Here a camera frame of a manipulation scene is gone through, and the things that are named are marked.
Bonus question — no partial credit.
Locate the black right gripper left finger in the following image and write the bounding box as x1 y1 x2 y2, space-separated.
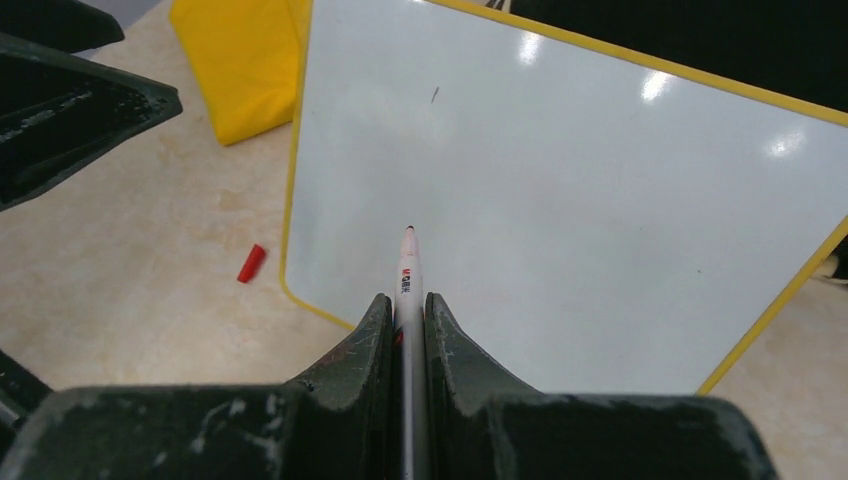
1 295 392 479

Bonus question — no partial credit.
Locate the white red marker pen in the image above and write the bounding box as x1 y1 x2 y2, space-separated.
394 226 431 479

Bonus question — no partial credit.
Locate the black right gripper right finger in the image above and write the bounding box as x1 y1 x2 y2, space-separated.
425 293 778 479

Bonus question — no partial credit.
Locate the red marker cap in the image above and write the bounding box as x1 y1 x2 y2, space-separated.
237 244 267 284

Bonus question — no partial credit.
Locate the yellow folded cloth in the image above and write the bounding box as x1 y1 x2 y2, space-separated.
168 0 312 146

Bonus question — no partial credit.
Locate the yellow-framed whiteboard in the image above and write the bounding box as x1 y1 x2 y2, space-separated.
281 1 847 393

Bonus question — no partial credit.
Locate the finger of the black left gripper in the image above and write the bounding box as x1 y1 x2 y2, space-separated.
1 0 125 53
1 35 183 210

